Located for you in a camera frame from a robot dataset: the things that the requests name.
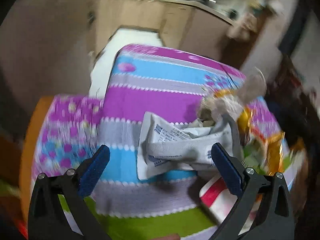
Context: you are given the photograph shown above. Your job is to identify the beige kitchen cabinets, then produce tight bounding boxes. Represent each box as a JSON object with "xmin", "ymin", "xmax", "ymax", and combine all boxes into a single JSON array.
[{"xmin": 94, "ymin": 0, "xmax": 233, "ymax": 60}]

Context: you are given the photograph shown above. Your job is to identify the clear crumpled plastic wrapper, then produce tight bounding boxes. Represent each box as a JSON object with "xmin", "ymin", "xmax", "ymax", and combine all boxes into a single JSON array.
[{"xmin": 196, "ymin": 68, "xmax": 267, "ymax": 122}]

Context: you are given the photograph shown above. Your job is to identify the orange yellow snack bag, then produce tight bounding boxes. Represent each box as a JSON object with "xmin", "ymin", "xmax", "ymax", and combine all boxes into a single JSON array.
[{"xmin": 221, "ymin": 96, "xmax": 285, "ymax": 176}]

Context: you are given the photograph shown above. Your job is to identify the white printed wrapper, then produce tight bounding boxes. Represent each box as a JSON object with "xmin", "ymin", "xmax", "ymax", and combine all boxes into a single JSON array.
[{"xmin": 137, "ymin": 112, "xmax": 244, "ymax": 180}]

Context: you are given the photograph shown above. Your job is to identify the red white package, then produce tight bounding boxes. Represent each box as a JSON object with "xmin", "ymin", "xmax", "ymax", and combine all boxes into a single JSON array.
[{"xmin": 199, "ymin": 175, "xmax": 263, "ymax": 234}]

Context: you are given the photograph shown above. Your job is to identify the colourful floral tablecloth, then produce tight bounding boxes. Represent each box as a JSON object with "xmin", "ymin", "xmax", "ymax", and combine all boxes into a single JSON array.
[{"xmin": 32, "ymin": 43, "xmax": 295, "ymax": 240}]

